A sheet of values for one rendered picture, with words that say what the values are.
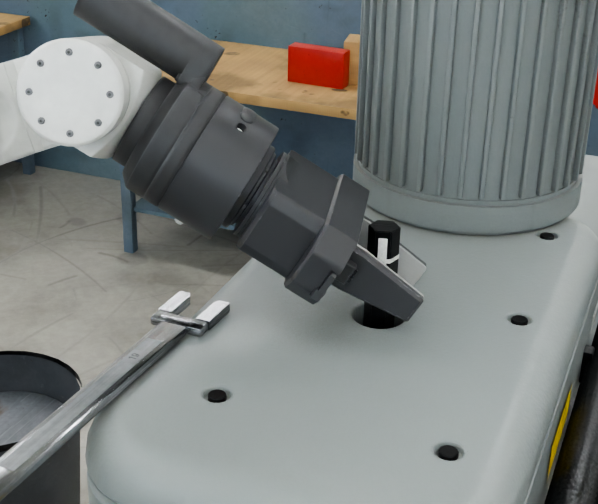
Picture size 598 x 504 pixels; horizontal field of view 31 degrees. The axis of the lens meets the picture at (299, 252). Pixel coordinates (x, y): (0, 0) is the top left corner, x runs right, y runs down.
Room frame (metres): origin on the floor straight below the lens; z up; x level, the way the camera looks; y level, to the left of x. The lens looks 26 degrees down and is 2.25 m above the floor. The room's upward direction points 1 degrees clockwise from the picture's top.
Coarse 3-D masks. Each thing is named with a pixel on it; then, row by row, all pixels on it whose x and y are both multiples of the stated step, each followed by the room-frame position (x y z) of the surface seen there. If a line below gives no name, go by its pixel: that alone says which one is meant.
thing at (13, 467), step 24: (168, 312) 0.64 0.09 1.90; (216, 312) 0.64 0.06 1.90; (144, 336) 0.61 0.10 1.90; (168, 336) 0.61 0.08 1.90; (120, 360) 0.58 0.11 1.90; (144, 360) 0.58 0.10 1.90; (96, 384) 0.55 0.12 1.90; (120, 384) 0.55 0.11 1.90; (72, 408) 0.52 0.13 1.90; (96, 408) 0.53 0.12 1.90; (48, 432) 0.50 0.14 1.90; (72, 432) 0.50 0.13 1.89; (24, 456) 0.48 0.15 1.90; (48, 456) 0.48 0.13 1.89; (0, 480) 0.46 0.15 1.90
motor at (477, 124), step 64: (384, 0) 0.84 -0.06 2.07; (448, 0) 0.81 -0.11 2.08; (512, 0) 0.80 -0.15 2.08; (576, 0) 0.82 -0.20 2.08; (384, 64) 0.84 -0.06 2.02; (448, 64) 0.80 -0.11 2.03; (512, 64) 0.80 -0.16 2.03; (576, 64) 0.82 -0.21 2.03; (384, 128) 0.84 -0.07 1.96; (448, 128) 0.80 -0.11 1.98; (512, 128) 0.79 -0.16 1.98; (576, 128) 0.83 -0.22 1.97; (384, 192) 0.83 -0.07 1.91; (448, 192) 0.80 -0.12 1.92; (512, 192) 0.80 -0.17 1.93; (576, 192) 0.84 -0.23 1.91
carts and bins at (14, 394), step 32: (0, 352) 2.67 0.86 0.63; (32, 352) 2.67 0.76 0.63; (0, 384) 2.66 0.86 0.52; (32, 384) 2.66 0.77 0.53; (64, 384) 2.60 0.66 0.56; (0, 416) 2.52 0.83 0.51; (32, 416) 2.53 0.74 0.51; (0, 448) 2.22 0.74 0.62; (64, 448) 2.35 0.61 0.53; (32, 480) 2.26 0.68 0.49; (64, 480) 2.35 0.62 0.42
